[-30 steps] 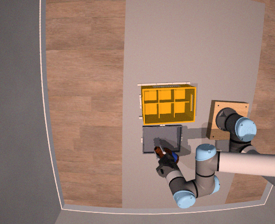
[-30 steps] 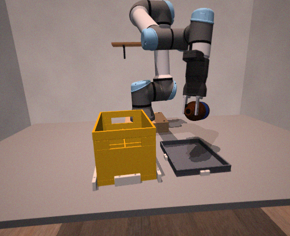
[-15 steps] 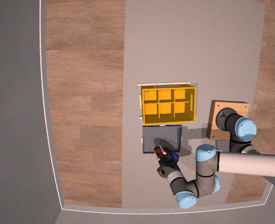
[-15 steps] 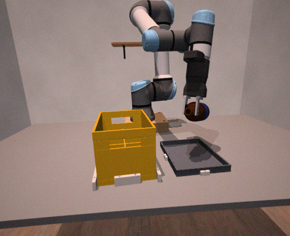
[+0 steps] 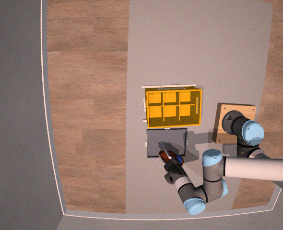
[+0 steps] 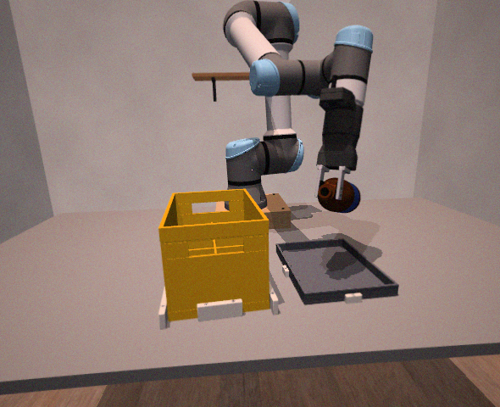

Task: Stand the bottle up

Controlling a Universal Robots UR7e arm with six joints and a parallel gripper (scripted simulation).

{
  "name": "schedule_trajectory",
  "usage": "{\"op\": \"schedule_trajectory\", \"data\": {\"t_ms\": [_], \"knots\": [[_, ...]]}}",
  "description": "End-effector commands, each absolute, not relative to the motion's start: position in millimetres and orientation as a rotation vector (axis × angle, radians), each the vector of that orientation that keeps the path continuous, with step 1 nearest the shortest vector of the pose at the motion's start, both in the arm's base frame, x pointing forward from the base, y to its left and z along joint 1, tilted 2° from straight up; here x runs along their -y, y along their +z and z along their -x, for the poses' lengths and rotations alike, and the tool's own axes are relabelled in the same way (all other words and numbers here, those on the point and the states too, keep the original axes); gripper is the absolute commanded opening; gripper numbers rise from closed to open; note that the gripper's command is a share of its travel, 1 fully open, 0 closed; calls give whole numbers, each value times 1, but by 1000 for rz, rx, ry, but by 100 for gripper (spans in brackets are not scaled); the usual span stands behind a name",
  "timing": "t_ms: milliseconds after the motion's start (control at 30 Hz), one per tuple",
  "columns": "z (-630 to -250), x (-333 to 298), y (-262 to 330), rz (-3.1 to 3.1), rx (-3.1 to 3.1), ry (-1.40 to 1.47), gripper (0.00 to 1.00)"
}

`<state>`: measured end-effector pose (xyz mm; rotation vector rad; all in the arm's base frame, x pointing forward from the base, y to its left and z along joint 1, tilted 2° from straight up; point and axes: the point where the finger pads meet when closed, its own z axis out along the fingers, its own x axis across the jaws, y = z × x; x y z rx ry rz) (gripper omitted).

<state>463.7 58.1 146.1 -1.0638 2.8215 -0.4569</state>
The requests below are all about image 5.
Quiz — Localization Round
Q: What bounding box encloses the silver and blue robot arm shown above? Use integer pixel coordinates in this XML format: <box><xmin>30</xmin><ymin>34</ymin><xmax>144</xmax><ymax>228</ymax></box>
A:
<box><xmin>178</xmin><ymin>110</ymin><xmax>283</xmax><ymax>215</ymax></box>

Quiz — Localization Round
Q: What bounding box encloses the brown glass bottle with blue label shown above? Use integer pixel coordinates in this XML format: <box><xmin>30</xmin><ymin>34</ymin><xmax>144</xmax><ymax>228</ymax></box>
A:
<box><xmin>159</xmin><ymin>150</ymin><xmax>184</xmax><ymax>167</ymax></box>

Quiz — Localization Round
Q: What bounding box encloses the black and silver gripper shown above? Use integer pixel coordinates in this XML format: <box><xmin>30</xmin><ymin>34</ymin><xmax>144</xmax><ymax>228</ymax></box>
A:
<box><xmin>159</xmin><ymin>150</ymin><xmax>192</xmax><ymax>191</ymax></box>

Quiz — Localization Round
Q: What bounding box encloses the yellow open-top crate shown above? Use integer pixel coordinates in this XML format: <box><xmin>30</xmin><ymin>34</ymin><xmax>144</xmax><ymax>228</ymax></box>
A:
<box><xmin>145</xmin><ymin>86</ymin><xmax>202</xmax><ymax>128</ymax></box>

